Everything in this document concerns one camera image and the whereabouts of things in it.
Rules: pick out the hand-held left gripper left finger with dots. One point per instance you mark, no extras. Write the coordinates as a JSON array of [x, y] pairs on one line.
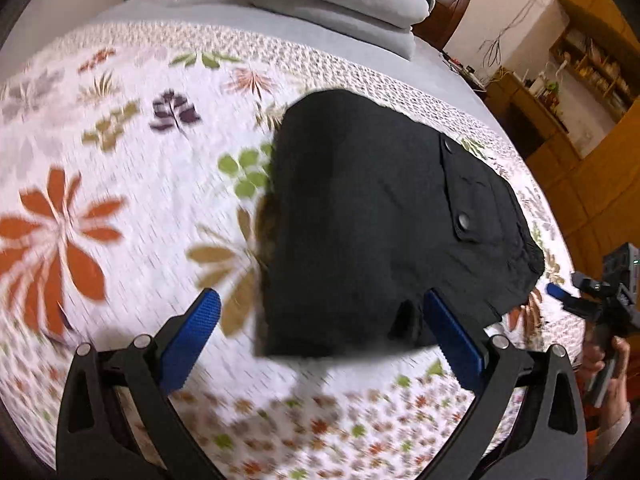
[[192, 335]]

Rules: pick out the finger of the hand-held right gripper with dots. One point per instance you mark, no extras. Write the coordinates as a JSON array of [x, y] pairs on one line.
[[556, 291], [587, 286]]

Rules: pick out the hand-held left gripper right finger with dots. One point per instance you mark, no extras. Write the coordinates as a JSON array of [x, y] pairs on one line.
[[455, 335]]

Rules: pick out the black pants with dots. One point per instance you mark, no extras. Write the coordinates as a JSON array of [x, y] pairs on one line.
[[360, 210]]

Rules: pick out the person's right forearm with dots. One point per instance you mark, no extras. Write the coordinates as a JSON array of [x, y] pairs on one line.
[[617, 430]]

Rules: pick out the person's right hand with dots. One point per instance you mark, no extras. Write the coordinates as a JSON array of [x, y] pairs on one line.
[[622, 370]]

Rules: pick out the wooden wardrobe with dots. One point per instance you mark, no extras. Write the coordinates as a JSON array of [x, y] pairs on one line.
[[600, 185]]

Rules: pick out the light wooden desk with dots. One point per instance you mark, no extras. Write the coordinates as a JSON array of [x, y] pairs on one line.
[[530, 115]]

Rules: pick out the white floral bedspread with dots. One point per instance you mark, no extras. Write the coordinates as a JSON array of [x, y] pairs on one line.
[[125, 135]]

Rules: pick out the row of shelf items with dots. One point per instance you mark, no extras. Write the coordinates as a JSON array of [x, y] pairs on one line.
[[600, 67]]

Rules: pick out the white power strip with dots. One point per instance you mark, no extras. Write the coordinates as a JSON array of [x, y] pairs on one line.
[[467, 74]]

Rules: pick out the dark wooden headboard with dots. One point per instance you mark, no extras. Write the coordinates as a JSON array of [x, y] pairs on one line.
[[445, 15]]

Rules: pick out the grey bed sheet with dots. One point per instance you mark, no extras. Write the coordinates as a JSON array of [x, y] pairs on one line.
[[150, 10]]

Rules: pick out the wooden wall shelf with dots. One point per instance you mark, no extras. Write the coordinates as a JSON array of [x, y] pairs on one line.
[[595, 20]]

